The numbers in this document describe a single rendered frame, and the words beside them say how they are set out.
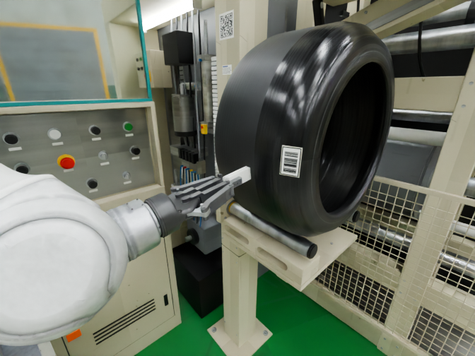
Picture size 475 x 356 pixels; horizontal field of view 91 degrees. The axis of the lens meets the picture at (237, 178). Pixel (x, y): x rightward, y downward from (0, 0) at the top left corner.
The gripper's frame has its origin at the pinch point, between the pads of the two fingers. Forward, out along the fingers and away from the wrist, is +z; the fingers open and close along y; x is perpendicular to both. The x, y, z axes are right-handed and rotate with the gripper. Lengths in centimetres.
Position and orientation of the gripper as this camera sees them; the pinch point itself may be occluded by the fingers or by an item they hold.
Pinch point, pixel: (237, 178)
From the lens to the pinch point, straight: 52.2
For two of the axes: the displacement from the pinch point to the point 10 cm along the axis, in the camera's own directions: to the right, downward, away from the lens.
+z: 7.4, -3.6, 5.6
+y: -6.6, -2.8, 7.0
